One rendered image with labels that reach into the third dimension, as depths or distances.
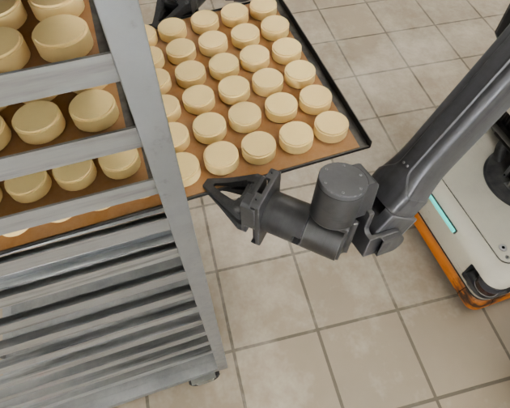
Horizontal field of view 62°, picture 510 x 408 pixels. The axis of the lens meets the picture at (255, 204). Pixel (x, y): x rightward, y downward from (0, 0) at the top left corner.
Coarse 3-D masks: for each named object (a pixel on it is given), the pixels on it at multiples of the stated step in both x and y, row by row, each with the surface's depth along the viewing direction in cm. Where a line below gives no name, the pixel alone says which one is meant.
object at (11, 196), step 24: (72, 168) 52; (96, 168) 55; (120, 168) 52; (144, 168) 55; (0, 192) 52; (24, 192) 50; (48, 192) 53; (72, 192) 53; (96, 192) 53; (0, 216) 51
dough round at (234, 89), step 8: (224, 80) 67; (232, 80) 67; (240, 80) 67; (224, 88) 66; (232, 88) 66; (240, 88) 66; (248, 88) 66; (224, 96) 66; (232, 96) 66; (240, 96) 66; (248, 96) 67; (232, 104) 67
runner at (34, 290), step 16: (128, 256) 68; (144, 256) 65; (160, 256) 66; (176, 256) 68; (80, 272) 67; (96, 272) 64; (112, 272) 66; (16, 288) 65; (32, 288) 62; (48, 288) 63; (64, 288) 65; (0, 304) 63
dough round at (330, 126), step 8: (328, 112) 63; (336, 112) 63; (320, 120) 62; (328, 120) 62; (336, 120) 62; (344, 120) 62; (320, 128) 61; (328, 128) 61; (336, 128) 61; (344, 128) 61; (320, 136) 62; (328, 136) 61; (336, 136) 61; (344, 136) 62
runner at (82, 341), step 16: (192, 304) 92; (128, 320) 90; (144, 320) 90; (160, 320) 88; (80, 336) 88; (96, 336) 88; (112, 336) 87; (32, 352) 86; (48, 352) 84; (64, 352) 86; (0, 368) 82; (16, 368) 84
